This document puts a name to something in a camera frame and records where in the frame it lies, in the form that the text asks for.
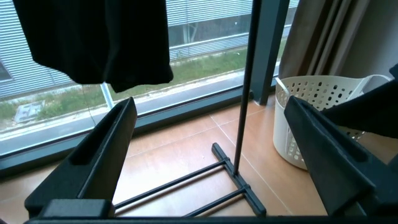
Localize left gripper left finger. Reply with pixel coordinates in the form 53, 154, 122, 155
24, 96, 139, 218

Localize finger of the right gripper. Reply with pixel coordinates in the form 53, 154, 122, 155
321, 77, 398, 140

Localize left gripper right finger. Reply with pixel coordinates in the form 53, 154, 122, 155
283, 95, 398, 218

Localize black shorts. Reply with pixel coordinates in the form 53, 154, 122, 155
12, 0, 174, 93

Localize white laundry basket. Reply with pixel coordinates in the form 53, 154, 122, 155
272, 73, 392, 171

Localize black clothes rack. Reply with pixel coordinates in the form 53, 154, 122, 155
113, 0, 267, 218

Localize beige curtain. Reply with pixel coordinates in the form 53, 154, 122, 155
278, 0, 371, 80

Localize window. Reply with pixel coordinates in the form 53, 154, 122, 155
0, 0, 301, 178

